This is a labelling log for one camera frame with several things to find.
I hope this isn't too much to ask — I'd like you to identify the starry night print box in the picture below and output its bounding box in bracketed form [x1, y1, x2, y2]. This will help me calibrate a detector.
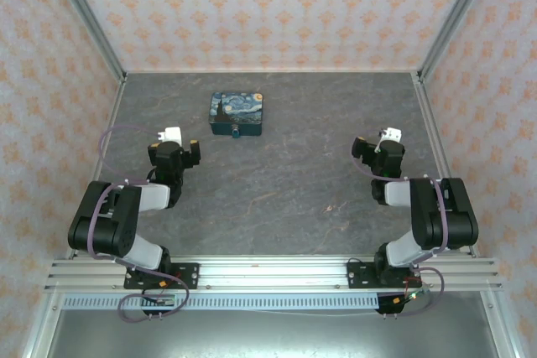
[208, 91, 265, 138]

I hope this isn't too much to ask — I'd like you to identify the small electronics board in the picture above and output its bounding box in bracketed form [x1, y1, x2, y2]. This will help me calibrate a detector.
[392, 289, 427, 305]
[142, 295, 176, 308]

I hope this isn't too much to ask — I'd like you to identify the grey metal sheet panel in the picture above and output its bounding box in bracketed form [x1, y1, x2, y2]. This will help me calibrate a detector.
[45, 309, 498, 358]

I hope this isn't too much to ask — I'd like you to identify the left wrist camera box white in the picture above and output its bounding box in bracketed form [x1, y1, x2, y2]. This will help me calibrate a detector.
[158, 125, 185, 146]

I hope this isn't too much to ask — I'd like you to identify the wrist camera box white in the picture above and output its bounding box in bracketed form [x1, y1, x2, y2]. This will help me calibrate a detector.
[378, 126, 403, 144]
[158, 125, 185, 146]

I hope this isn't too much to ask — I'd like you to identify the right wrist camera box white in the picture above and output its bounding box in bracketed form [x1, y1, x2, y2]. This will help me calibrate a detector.
[378, 126, 403, 144]

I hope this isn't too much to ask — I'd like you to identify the aluminium table side rail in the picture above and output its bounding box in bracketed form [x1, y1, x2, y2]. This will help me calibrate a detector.
[413, 72, 480, 259]
[65, 72, 128, 261]

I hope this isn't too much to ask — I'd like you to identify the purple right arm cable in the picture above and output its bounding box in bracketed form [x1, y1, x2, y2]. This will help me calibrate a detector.
[351, 155, 453, 319]

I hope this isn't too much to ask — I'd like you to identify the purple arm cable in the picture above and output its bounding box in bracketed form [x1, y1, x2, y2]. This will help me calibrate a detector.
[86, 124, 190, 324]
[351, 155, 453, 319]

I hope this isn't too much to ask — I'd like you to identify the long aluminium base rail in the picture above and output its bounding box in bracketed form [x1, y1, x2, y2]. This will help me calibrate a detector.
[44, 255, 503, 293]

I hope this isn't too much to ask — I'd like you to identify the slotted grey cable duct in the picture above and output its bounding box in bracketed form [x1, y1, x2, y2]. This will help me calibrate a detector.
[61, 294, 381, 312]

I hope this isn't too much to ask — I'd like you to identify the aluminium frame post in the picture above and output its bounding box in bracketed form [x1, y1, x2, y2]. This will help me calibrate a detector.
[418, 0, 501, 82]
[44, 0, 128, 82]

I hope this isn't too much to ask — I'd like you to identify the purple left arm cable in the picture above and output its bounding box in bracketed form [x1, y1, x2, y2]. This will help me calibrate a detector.
[86, 124, 190, 324]

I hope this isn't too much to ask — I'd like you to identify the aluminium frame leg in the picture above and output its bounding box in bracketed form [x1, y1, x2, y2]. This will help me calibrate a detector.
[23, 290, 65, 358]
[481, 290, 524, 358]

